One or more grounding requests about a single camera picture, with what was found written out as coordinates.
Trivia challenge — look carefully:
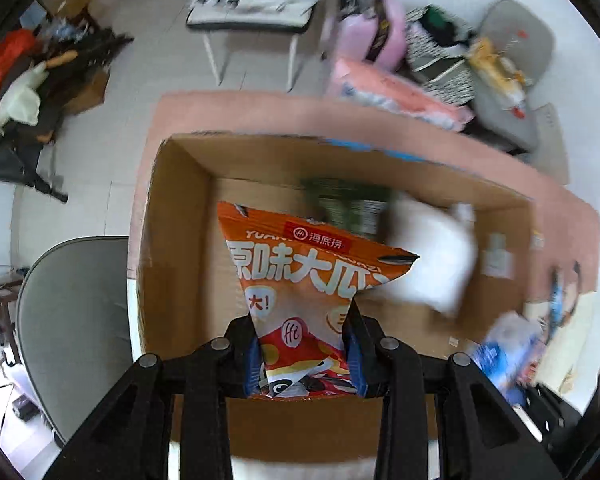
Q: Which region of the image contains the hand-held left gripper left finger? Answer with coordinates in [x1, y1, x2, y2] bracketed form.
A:
[42, 316, 262, 480]

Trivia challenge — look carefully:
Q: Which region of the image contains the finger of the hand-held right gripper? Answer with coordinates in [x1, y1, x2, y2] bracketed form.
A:
[522, 382, 584, 453]

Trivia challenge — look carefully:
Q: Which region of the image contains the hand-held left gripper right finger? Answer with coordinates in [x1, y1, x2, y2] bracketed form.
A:
[342, 309, 563, 480]

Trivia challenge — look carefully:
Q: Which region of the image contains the orange snack bag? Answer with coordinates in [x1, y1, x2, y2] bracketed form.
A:
[216, 201, 421, 401]

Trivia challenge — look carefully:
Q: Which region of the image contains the large cardboard box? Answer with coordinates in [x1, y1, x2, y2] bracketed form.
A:
[136, 132, 537, 461]

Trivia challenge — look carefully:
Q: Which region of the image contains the white soft packet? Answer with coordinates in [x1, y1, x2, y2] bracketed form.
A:
[382, 192, 479, 319]

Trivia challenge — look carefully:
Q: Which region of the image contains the blue and white packet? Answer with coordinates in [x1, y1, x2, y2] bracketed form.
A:
[472, 310, 547, 407]

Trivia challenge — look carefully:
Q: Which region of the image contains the cartoon printed packet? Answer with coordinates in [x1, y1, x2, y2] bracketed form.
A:
[524, 260, 599, 397]

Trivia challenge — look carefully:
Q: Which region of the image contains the green snack packet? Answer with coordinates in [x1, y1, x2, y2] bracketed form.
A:
[300, 176, 397, 241]

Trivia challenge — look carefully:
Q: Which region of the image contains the dark wooden stool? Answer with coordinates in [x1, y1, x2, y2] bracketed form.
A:
[0, 280, 24, 367]

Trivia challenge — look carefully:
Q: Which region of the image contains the pink tissue pack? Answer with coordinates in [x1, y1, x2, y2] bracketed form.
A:
[327, 57, 476, 134]

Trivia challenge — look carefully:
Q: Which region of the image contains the small cardboard box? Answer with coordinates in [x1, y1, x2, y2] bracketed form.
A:
[62, 67, 110, 116]

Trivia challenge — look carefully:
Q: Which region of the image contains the yellow plastic bag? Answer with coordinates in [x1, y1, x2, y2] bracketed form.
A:
[467, 37, 534, 119]

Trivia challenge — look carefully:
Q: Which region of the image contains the pink backpack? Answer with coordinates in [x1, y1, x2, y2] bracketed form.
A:
[324, 0, 409, 74]

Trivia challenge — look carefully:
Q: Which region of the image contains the white-legged chair with cushion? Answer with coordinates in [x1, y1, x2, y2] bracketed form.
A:
[186, 0, 322, 92]

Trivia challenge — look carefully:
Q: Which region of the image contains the cream cloth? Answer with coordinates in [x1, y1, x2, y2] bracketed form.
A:
[0, 62, 49, 147]

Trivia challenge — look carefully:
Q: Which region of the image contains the pile of black gear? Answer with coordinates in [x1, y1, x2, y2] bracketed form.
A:
[0, 30, 134, 204]

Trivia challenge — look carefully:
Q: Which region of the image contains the grey fabric chair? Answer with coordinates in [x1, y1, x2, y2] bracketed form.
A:
[467, 0, 556, 154]

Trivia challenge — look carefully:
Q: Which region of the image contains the orange plastic bag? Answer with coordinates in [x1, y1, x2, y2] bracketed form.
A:
[0, 29, 39, 124]

